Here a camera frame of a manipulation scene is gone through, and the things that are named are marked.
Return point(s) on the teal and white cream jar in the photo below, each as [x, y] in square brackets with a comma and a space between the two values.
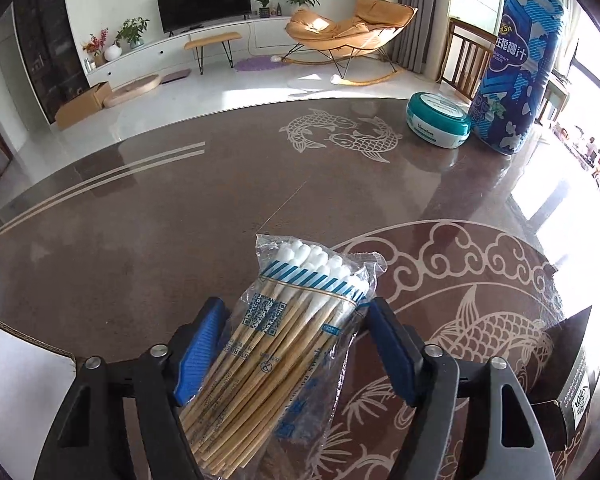
[437, 122]

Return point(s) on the cotton swab pack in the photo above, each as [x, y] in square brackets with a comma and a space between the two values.
[280, 340]

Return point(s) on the blue patterned can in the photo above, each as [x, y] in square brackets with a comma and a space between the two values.
[515, 85]

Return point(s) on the black flat television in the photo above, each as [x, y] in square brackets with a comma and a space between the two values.
[205, 0]

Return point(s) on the dark glass display cabinet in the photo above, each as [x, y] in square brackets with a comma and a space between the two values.
[45, 50]

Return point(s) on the small potted plant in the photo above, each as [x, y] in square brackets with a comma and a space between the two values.
[263, 2]

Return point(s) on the dark flat floor pad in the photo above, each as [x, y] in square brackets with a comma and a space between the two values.
[175, 76]

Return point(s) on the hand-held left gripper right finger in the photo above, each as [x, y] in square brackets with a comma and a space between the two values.
[395, 355]

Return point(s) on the slatted wooden chair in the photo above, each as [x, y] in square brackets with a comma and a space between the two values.
[467, 50]

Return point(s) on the white cardboard container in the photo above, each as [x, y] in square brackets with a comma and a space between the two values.
[15, 385]

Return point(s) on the white television cabinet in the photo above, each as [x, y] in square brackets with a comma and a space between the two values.
[145, 57]

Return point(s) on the brown cardboard box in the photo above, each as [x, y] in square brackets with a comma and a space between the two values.
[80, 107]

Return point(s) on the orange rocking chair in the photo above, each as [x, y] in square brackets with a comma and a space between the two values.
[340, 30]

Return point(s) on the red flower arrangement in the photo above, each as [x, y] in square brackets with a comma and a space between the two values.
[95, 45]

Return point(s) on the round beige floor cushion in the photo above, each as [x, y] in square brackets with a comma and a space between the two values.
[132, 91]

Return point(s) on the grey curtain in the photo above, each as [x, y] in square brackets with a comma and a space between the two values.
[422, 10]

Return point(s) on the white round vase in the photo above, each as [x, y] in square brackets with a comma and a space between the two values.
[113, 53]

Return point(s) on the wooden bench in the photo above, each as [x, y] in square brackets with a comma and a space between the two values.
[212, 39]

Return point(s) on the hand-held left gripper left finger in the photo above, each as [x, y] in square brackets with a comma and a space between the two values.
[200, 355]

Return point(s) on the green potted plant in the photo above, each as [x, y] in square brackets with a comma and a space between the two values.
[132, 30]

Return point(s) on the purple floor mat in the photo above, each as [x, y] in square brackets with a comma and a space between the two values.
[255, 64]

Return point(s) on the black rectangular box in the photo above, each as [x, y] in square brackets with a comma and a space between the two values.
[575, 360]

